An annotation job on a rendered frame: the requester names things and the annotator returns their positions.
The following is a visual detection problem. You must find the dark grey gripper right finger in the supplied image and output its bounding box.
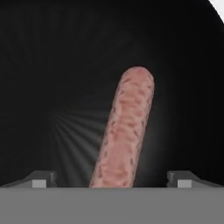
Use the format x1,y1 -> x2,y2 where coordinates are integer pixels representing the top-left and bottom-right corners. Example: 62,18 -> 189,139
166,170 -> 224,189

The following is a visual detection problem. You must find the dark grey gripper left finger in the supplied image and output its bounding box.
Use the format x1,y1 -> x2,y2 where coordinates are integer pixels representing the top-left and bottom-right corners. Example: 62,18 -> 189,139
0,170 -> 58,189

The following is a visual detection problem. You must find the pink sausage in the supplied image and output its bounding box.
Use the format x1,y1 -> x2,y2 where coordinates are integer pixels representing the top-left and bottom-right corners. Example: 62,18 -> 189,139
88,66 -> 156,189

